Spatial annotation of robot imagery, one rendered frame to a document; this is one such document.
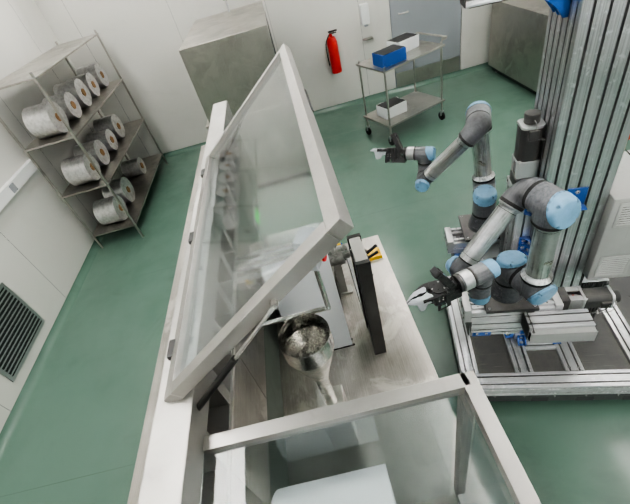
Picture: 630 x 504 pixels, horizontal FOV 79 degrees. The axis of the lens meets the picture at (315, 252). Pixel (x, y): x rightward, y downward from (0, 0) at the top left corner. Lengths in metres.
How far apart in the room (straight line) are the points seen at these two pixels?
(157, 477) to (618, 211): 1.82
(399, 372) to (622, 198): 1.11
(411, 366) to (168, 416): 1.04
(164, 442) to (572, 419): 2.23
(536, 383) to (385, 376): 1.06
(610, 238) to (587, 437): 1.10
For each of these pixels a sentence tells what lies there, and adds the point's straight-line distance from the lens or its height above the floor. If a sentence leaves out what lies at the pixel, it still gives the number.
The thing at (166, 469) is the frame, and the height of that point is 1.65.
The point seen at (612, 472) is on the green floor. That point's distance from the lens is 2.61.
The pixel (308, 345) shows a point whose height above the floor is 1.41.
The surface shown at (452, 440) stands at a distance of 0.79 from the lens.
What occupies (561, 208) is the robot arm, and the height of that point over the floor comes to 1.44.
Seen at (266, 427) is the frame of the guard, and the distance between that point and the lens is 0.84.
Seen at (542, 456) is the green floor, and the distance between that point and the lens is 2.54.
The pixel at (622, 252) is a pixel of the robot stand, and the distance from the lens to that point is 2.16.
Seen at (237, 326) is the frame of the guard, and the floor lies 1.83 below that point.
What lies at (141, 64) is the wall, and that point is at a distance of 6.21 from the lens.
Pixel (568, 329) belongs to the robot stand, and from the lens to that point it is 2.06.
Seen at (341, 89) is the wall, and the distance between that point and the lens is 6.24.
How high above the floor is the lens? 2.33
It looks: 41 degrees down
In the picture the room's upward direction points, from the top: 17 degrees counter-clockwise
